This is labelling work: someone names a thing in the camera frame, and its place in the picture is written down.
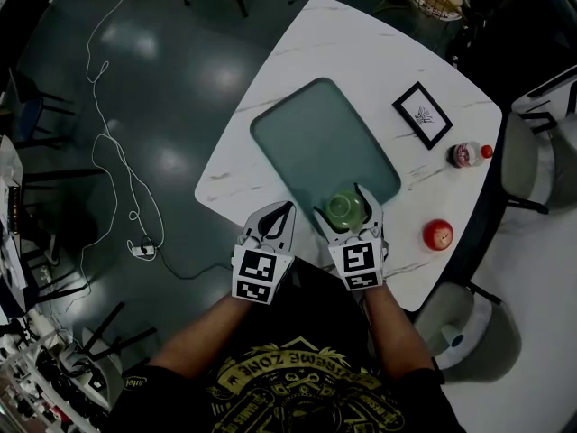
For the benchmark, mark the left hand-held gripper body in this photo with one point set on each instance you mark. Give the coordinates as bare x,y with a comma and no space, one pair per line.
259,269

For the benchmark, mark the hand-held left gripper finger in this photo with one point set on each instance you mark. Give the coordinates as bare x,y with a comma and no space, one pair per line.
253,228
288,235

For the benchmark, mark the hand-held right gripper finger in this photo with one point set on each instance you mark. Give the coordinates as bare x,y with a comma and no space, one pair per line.
375,217
333,237

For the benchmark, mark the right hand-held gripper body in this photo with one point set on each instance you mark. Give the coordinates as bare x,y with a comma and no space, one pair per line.
358,262

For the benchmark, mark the green glass cup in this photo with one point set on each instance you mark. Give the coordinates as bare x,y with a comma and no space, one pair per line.
342,208

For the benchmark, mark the grey-green tray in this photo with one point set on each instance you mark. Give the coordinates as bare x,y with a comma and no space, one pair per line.
315,142

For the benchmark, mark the person's left forearm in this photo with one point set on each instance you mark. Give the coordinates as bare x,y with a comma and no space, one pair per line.
203,336

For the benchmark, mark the person's right forearm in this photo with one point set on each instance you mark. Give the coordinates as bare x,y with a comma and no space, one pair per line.
392,332

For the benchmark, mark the white cup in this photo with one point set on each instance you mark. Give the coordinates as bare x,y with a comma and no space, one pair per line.
451,334

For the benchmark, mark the red apple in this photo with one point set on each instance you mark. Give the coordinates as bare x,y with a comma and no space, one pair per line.
437,235

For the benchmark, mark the grey chair with black legs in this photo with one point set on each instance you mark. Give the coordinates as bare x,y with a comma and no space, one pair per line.
446,305
523,160

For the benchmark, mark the cola bottle with red cap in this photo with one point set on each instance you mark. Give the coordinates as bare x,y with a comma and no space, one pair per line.
464,155

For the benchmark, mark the black T-shirt with gold print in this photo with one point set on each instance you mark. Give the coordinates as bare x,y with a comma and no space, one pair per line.
293,377

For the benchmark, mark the white power strip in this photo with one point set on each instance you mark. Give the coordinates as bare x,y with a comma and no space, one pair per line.
140,251

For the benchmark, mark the black metal stand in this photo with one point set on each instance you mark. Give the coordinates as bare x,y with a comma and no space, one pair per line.
117,338

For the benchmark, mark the white marble table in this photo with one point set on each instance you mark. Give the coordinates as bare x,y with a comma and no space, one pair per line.
342,43

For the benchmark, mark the cluttered white workbench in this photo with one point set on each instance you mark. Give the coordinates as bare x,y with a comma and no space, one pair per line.
40,377

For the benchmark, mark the white desk with books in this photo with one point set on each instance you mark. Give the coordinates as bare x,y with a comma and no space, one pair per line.
9,196

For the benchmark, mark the black picture frame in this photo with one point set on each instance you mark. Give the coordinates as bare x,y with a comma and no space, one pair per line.
421,115

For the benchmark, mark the blue chair with black frame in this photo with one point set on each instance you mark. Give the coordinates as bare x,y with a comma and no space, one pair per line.
31,115

